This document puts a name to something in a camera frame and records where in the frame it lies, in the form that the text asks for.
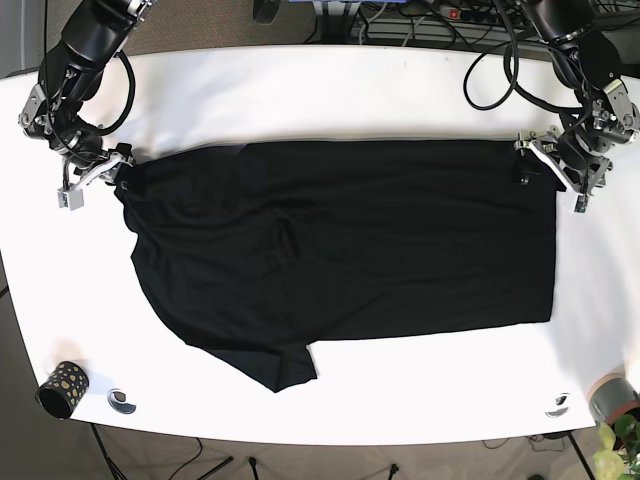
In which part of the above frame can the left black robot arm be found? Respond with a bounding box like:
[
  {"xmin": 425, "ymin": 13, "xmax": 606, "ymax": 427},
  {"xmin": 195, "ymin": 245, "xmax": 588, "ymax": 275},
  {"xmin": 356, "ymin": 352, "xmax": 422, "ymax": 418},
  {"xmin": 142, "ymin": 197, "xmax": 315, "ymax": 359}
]
[{"xmin": 494, "ymin": 1, "xmax": 639, "ymax": 213}]

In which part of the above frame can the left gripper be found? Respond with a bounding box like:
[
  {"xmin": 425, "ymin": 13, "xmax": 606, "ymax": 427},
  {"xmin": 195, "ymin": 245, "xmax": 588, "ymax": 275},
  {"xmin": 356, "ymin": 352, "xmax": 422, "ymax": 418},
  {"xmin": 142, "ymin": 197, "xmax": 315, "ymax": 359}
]
[{"xmin": 514, "ymin": 118, "xmax": 617, "ymax": 213}]

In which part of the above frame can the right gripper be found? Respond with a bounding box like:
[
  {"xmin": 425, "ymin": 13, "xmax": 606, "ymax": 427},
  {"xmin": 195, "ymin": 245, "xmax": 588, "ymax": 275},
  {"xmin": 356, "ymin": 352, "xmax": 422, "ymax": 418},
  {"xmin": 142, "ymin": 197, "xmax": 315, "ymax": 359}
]
[{"xmin": 54, "ymin": 136, "xmax": 143, "ymax": 211}]

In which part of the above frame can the left table cable grommet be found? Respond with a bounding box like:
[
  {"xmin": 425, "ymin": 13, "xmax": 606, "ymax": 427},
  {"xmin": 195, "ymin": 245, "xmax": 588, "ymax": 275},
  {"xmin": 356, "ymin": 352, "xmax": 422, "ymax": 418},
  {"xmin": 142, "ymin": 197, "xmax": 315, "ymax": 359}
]
[{"xmin": 107, "ymin": 389, "xmax": 137, "ymax": 415}]

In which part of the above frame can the right table cable grommet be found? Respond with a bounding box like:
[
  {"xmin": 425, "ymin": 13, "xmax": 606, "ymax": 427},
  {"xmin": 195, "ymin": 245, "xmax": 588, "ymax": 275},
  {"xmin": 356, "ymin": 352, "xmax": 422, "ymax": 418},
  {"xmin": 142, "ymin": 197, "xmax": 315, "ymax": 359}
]
[{"xmin": 544, "ymin": 392, "xmax": 571, "ymax": 419}]

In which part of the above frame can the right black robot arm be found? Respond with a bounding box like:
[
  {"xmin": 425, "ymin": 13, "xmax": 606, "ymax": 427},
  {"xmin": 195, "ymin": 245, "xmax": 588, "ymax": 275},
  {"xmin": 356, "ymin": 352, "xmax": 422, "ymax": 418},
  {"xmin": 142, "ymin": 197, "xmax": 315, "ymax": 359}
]
[{"xmin": 18, "ymin": 0, "xmax": 154, "ymax": 210}]

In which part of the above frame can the black gold-dotted cup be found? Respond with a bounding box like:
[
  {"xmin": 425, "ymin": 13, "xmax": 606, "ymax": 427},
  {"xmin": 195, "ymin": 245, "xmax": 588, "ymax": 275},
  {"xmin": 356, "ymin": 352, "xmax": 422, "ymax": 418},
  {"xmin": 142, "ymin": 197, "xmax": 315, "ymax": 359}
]
[{"xmin": 35, "ymin": 361, "xmax": 90, "ymax": 420}]

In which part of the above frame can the green potted plant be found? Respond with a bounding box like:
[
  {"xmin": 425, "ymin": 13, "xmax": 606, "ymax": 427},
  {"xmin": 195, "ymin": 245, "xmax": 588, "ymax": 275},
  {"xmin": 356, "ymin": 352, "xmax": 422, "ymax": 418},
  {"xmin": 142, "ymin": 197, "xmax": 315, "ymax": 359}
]
[{"xmin": 593, "ymin": 414, "xmax": 639, "ymax": 480}]

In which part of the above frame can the grey tape roll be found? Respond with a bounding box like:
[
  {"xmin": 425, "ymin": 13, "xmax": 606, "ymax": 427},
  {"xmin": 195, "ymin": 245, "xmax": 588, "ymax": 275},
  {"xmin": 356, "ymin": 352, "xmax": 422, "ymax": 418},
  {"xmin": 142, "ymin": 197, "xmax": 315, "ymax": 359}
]
[{"xmin": 587, "ymin": 373, "xmax": 639, "ymax": 426}]

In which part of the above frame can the table cable grommet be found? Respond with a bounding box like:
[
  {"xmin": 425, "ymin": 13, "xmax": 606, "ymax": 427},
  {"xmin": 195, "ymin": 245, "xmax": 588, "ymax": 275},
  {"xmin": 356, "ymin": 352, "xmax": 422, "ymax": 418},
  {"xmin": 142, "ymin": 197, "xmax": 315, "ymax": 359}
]
[
  {"xmin": 544, "ymin": 392, "xmax": 571, "ymax": 419},
  {"xmin": 107, "ymin": 389, "xmax": 137, "ymax": 415}
]

